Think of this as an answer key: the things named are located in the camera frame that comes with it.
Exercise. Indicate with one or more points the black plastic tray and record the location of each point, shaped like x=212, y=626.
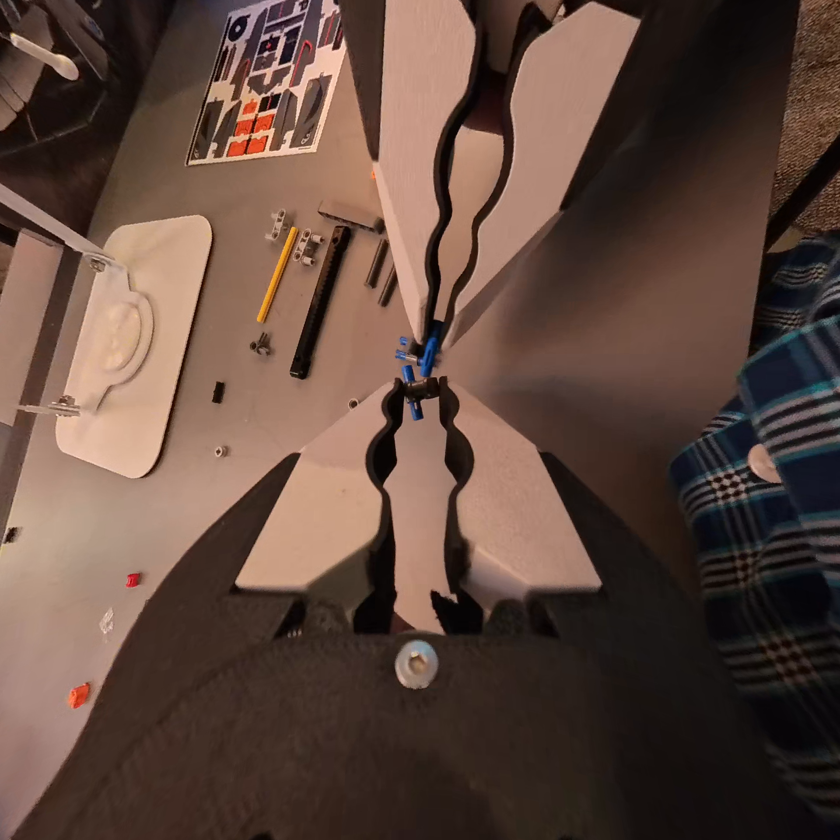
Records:
x=39, y=105

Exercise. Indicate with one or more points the yellow lego axle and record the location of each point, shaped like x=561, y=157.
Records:
x=277, y=275

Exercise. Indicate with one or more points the clear lego piece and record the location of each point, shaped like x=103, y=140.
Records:
x=106, y=621

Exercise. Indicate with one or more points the white plastic stick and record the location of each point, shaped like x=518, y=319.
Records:
x=56, y=64

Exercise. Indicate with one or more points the white rounded base board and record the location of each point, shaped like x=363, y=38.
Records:
x=177, y=295

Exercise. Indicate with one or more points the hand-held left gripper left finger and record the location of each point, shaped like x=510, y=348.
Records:
x=308, y=525

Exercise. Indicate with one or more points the person in blue plaid shirt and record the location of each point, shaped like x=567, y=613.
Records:
x=774, y=525

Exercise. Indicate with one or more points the dark grey lego cross connector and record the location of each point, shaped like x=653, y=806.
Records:
x=261, y=346

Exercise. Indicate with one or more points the black lego gear rack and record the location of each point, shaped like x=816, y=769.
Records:
x=321, y=302

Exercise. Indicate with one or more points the light grey double pin connector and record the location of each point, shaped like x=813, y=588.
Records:
x=307, y=247
x=277, y=226

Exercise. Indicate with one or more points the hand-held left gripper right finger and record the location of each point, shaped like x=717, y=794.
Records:
x=525, y=525

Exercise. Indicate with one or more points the grey connector with blue pins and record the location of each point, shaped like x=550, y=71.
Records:
x=405, y=357
x=420, y=390

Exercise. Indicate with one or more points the lego sticker sheet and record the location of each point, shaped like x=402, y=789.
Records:
x=262, y=118

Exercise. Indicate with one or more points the blue lego pin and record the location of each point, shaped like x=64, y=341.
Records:
x=431, y=354

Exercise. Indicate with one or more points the black metal leg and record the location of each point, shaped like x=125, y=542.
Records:
x=800, y=197

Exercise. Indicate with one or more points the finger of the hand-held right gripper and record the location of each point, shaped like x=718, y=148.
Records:
x=564, y=118
x=413, y=131

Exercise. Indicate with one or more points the dark grey lego beam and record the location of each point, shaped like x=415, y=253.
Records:
x=351, y=216

